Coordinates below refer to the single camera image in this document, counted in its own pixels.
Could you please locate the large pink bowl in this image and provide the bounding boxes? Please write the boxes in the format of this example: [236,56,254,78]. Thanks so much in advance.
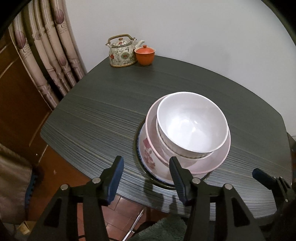
[145,97,231,174]

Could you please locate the dark blue patterned plate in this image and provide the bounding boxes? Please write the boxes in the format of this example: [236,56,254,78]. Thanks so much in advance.
[133,119,213,191]

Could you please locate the white plate pink flowers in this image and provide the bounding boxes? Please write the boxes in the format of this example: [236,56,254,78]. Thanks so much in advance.
[137,122,210,186]

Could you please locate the white bowl blue pattern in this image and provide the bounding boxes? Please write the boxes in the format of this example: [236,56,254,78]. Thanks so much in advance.
[156,91,229,159]

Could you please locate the grey fluffy cloth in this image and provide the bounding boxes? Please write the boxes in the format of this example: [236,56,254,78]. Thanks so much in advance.
[128,215,187,241]

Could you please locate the brown wooden furniture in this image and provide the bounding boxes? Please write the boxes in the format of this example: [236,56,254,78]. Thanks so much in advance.
[0,32,51,165]

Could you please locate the floral ceramic teapot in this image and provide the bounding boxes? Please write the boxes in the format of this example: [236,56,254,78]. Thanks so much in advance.
[105,34,145,68]

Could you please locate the orange lidded cup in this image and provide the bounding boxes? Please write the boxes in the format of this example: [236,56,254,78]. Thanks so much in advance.
[134,45,155,66]

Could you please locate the beige patterned curtain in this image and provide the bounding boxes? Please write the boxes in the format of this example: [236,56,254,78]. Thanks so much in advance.
[9,1,85,109]

